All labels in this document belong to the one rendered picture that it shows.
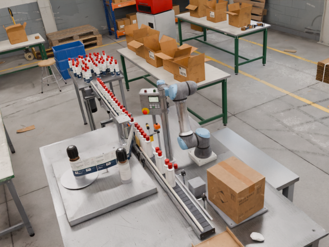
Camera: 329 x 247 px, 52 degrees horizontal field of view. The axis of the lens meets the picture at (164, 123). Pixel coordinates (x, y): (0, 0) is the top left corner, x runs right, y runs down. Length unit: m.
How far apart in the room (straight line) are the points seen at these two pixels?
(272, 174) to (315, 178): 1.40
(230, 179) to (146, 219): 0.66
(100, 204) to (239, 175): 1.01
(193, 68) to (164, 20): 3.94
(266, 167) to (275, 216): 0.52
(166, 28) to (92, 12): 2.81
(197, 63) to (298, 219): 2.46
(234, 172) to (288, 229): 0.48
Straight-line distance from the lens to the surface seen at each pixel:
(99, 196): 2.61
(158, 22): 7.99
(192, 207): 2.39
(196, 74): 4.32
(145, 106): 2.63
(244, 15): 6.65
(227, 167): 2.32
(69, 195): 2.71
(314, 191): 3.93
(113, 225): 2.45
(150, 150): 2.83
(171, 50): 4.93
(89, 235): 2.43
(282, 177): 2.73
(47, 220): 3.93
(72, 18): 10.09
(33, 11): 9.87
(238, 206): 2.22
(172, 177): 2.49
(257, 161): 2.86
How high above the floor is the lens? 2.56
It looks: 30 degrees down
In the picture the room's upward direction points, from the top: 7 degrees counter-clockwise
